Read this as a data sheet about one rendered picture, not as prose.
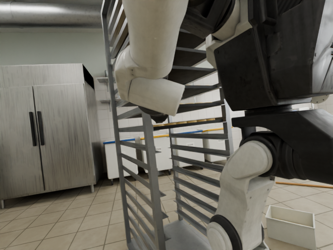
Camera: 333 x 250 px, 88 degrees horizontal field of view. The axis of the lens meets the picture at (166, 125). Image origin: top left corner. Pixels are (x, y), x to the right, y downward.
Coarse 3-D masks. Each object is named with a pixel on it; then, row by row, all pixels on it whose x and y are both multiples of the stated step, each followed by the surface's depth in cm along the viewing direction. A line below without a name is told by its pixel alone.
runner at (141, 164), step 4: (124, 156) 116; (128, 156) 107; (128, 160) 108; (132, 160) 100; (136, 160) 93; (136, 164) 94; (140, 164) 88; (144, 164) 83; (144, 168) 83; (160, 172) 73
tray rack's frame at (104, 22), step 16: (112, 80) 123; (112, 96) 122; (112, 112) 122; (176, 176) 144; (128, 224) 124; (176, 224) 140; (128, 240) 123; (176, 240) 121; (192, 240) 119; (208, 240) 117
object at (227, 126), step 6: (222, 96) 90; (222, 108) 91; (228, 108) 90; (222, 114) 91; (228, 114) 90; (228, 120) 90; (228, 126) 90; (228, 132) 90; (228, 138) 90; (228, 144) 90
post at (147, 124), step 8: (144, 120) 69; (144, 128) 70; (152, 128) 70; (144, 136) 70; (152, 136) 69; (152, 144) 69; (152, 152) 69; (152, 160) 69; (152, 168) 69; (152, 176) 69; (152, 184) 69; (152, 192) 69; (152, 200) 70; (160, 200) 70; (152, 208) 71; (160, 208) 70; (160, 216) 70; (160, 224) 69; (160, 232) 69; (160, 240) 69; (160, 248) 69
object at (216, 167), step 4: (172, 156) 144; (176, 156) 138; (176, 160) 134; (180, 160) 132; (184, 160) 128; (188, 160) 124; (192, 160) 119; (196, 160) 115; (192, 164) 116; (196, 164) 115; (200, 164) 112; (204, 164) 108; (208, 164) 105; (212, 164) 102; (216, 164) 99; (208, 168) 103; (212, 168) 102; (216, 168) 99; (220, 168) 97; (220, 172) 93
